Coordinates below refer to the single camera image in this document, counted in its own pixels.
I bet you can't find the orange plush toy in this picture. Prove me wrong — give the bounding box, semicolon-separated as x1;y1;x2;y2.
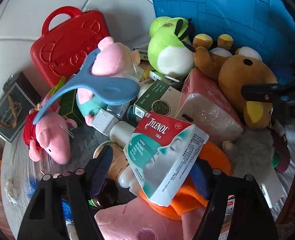
137;140;234;221

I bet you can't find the white bottle beige label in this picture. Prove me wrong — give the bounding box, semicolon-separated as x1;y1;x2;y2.
93;141;140;188

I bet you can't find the small white box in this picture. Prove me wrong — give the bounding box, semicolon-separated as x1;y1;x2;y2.
91;109;120;133

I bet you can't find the red toy suitcase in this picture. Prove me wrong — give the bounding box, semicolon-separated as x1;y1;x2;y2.
30;6;111;88

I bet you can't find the blue feather toy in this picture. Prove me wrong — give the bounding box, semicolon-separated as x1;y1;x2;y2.
27;176;74;224

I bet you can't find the blue plastic crate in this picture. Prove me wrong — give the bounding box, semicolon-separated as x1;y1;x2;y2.
150;0;295;85

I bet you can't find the round desktop with white cloth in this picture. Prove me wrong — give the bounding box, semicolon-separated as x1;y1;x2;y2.
0;120;295;240

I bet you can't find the flat white box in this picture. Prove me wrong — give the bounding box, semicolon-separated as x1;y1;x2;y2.
259;166;287;208

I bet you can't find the brown bear plush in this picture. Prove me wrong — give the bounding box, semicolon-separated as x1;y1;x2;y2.
193;34;279;130

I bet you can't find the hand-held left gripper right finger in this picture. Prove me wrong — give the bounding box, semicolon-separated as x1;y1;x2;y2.
189;159;279;240

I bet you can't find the pink plush toy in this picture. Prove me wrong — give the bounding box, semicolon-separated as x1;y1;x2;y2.
94;196;214;240

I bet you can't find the small white bottle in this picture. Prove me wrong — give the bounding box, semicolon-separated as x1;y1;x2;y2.
109;120;136;148

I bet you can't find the pig plush red dress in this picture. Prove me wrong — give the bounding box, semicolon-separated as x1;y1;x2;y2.
22;96;78;165

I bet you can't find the narrow white green box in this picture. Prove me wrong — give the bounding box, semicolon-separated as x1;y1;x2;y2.
149;69;180;83

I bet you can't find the black gift box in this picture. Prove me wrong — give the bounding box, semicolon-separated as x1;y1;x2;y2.
0;71;41;143

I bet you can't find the blue plastic shoehorn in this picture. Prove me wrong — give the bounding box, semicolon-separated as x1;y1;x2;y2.
33;49;140;125

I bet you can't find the small pig plush teal dress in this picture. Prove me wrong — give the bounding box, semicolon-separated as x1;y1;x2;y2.
76;36;141;127

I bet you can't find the dark printed cap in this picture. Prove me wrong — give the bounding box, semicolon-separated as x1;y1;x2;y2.
270;124;292;173

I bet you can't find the dark green box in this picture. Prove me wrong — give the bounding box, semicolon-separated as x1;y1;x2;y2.
59;87;86;128

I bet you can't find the white green medicine box red label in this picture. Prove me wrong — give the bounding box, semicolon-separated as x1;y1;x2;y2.
123;111;210;207

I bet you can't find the grey fluffy plush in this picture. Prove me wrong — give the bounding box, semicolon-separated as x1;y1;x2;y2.
223;127;275;184

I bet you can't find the pink tissue pack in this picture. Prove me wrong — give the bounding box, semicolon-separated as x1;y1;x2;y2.
175;69;244;148

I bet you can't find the brown glass bottle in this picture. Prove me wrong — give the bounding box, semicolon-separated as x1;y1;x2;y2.
89;179;118;209

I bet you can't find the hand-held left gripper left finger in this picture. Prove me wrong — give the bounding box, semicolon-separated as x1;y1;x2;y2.
17;145;114;240

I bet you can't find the green bird plush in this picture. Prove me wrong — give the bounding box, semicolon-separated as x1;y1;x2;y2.
147;17;196;77

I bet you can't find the crumpled white paper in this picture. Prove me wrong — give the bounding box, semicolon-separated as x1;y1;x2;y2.
5;174;21;203

